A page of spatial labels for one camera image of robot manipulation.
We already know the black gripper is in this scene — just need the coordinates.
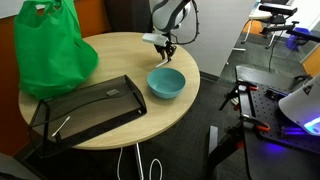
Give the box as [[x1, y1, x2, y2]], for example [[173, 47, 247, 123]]
[[153, 31, 178, 64]]

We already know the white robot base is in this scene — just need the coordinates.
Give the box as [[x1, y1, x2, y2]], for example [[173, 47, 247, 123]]
[[278, 73, 320, 137]]

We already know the teal green bowl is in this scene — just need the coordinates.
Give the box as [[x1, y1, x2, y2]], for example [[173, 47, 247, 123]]
[[147, 67, 187, 100]]

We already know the black office chair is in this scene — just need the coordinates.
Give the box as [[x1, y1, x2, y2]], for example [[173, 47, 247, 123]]
[[103, 0, 154, 34]]

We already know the black mesh desk tray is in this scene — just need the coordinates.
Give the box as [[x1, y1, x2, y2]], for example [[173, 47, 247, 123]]
[[28, 74, 148, 159]]

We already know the orange chair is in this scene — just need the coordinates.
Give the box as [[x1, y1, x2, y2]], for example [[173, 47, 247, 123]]
[[241, 19, 265, 45]]

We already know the black robot stand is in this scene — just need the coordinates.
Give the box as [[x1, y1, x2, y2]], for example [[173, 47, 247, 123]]
[[207, 65, 320, 180]]

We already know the metal table leg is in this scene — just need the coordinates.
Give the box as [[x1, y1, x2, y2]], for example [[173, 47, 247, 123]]
[[133, 143, 145, 180]]

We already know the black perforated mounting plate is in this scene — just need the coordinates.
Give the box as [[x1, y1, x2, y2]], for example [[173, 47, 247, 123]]
[[248, 83, 320, 154]]

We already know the green fabric shopping bag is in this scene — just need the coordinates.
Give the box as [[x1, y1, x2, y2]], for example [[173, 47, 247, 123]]
[[13, 0, 100, 100]]

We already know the blue chair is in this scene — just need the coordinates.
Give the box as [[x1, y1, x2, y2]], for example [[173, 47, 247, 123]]
[[285, 27, 312, 52]]

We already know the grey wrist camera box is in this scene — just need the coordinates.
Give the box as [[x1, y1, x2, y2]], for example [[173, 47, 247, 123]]
[[142, 32, 170, 47]]

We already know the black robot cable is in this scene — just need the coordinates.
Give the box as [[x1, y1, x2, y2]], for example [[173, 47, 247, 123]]
[[171, 0, 201, 46]]

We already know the small orange handled clamp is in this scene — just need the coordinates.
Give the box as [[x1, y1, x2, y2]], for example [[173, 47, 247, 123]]
[[237, 79, 259, 93]]

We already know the large orange handled clamp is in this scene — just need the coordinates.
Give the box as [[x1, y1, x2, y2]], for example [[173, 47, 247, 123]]
[[240, 113, 272, 133]]

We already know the black camera stand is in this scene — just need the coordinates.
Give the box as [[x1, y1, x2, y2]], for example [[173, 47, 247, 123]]
[[260, 14, 300, 51]]

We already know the white cable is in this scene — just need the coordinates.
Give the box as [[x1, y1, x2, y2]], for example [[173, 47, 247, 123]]
[[116, 147, 164, 180]]

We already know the black camera on stand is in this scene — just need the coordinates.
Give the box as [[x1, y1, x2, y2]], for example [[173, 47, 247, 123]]
[[258, 3, 298, 17]]

